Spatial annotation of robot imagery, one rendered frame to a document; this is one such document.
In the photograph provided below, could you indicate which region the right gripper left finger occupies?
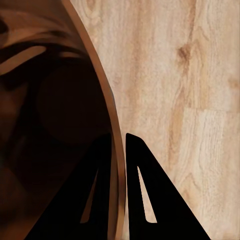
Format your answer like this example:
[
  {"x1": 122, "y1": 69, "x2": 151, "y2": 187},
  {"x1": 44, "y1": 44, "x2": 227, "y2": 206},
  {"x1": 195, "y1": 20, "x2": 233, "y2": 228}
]
[{"x1": 24, "y1": 133, "x2": 112, "y2": 240}]

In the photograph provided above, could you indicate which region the trash can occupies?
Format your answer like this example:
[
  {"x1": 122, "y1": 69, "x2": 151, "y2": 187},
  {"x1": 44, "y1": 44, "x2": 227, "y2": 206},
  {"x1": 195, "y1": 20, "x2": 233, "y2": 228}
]
[{"x1": 0, "y1": 0, "x2": 127, "y2": 240}]

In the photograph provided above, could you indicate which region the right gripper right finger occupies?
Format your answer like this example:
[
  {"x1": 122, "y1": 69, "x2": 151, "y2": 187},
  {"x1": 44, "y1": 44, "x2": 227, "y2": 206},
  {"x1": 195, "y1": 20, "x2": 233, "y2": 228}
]
[{"x1": 125, "y1": 133, "x2": 211, "y2": 240}]

